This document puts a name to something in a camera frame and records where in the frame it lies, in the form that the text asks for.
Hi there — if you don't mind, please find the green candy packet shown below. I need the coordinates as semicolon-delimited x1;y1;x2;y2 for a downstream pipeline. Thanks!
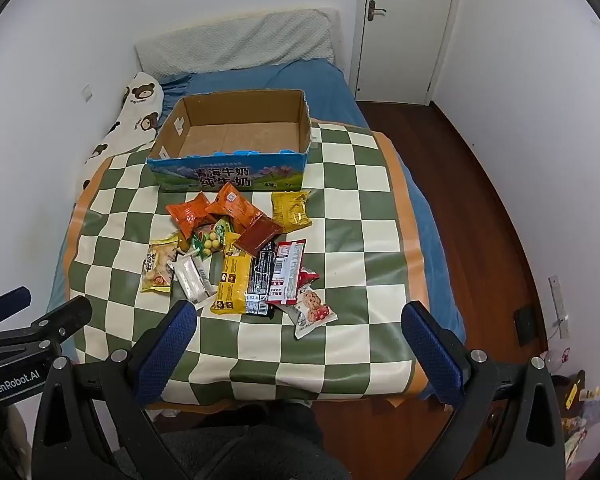
190;217;236;261

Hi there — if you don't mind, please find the white bear print blanket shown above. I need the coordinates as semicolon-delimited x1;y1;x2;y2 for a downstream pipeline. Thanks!
75;71;163;206

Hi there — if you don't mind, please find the dark red snack packet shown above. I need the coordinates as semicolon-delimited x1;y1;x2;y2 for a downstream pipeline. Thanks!
233;216;285;257

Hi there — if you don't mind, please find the pile of assorted packets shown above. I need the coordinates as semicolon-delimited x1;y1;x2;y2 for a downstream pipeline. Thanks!
545;370;600;480

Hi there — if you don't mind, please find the pale yellow biscuit packet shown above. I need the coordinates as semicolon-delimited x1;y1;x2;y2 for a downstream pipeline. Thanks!
141;237;178;294

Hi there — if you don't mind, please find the clear amber jelly packet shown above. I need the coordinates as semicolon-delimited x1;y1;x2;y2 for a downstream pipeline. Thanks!
172;232;196;256

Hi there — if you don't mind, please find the green white checkered mat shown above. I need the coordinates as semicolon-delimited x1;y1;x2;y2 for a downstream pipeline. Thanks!
62;117;431;403

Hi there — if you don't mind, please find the white cookie packet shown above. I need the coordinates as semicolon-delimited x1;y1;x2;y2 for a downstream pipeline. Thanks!
282;285;339;340

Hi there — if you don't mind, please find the glossy orange snack packet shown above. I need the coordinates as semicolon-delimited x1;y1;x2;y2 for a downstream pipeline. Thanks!
166;192;216;240

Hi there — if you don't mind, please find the printed cardboard box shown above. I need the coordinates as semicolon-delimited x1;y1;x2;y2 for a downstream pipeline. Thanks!
146;89;313;193

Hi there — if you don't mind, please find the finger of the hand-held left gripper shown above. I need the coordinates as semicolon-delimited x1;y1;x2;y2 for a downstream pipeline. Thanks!
0;296;93;356
0;286;32;327

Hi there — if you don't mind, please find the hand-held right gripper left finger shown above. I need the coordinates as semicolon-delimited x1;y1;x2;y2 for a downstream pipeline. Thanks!
30;300;198;480

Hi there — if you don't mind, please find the black adapter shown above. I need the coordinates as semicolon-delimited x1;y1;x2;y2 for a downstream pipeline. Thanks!
513;306;538;346

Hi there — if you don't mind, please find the yellow black snack packet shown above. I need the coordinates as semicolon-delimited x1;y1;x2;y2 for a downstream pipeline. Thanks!
210;232;256;316

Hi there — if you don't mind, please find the orange snack packet white label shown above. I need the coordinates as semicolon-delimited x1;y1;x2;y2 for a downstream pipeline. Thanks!
205;183;266;226

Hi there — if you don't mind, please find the blue bed sheet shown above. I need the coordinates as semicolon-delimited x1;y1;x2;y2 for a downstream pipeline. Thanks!
47;59;466;401

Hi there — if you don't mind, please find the pale green pillow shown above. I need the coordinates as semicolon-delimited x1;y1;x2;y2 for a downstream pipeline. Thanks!
133;8;346;73

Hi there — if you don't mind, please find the white power strip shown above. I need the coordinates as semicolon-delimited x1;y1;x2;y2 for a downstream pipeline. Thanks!
548;275;571;339

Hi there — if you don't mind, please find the white door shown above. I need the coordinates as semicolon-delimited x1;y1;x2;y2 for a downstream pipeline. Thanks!
355;0;466;106

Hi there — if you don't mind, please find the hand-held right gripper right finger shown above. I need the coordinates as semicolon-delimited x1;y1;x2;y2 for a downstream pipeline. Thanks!
401;301;566;480

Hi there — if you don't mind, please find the red white snack packet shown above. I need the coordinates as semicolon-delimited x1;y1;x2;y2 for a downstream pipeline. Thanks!
268;241;306;306

